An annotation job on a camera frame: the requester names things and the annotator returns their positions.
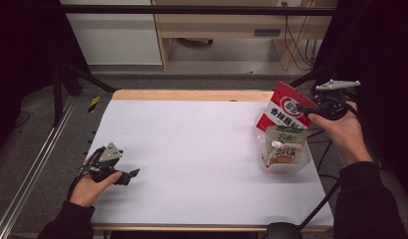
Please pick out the person's right hand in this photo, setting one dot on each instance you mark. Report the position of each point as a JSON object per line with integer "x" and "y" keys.
{"x": 348, "y": 136}

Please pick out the black curtain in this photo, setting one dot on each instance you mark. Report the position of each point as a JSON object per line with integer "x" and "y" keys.
{"x": 384, "y": 49}
{"x": 23, "y": 49}

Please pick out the clear plastic container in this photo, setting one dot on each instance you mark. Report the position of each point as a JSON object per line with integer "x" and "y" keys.
{"x": 281, "y": 169}

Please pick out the beige green-topped pouch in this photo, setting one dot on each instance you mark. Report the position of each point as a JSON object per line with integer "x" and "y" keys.
{"x": 285, "y": 135}

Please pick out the person's left hand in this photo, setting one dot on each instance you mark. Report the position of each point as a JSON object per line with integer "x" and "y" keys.
{"x": 87, "y": 191}

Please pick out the white table sheet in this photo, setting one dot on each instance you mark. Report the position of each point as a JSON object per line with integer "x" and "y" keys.
{"x": 192, "y": 149}

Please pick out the yellow black tape strip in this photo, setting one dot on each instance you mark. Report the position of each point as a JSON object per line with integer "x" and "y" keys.
{"x": 94, "y": 104}

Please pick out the black horizontal frame bar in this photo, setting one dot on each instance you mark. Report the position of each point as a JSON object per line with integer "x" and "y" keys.
{"x": 192, "y": 10}

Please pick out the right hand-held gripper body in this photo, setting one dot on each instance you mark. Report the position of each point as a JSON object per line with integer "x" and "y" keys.
{"x": 333, "y": 104}

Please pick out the red seasoning packet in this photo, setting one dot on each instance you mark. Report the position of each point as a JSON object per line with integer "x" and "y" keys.
{"x": 281, "y": 109}

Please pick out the white cabinet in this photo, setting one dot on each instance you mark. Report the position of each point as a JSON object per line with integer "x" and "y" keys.
{"x": 115, "y": 36}

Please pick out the wooden table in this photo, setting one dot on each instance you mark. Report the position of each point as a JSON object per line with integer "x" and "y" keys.
{"x": 192, "y": 95}

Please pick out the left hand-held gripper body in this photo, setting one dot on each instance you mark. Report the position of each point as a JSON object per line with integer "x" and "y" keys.
{"x": 109, "y": 154}

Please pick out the white red spouted pouch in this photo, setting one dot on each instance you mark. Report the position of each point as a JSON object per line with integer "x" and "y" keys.
{"x": 286, "y": 154}

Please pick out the light wooden desk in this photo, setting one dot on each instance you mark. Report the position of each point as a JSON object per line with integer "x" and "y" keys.
{"x": 225, "y": 25}

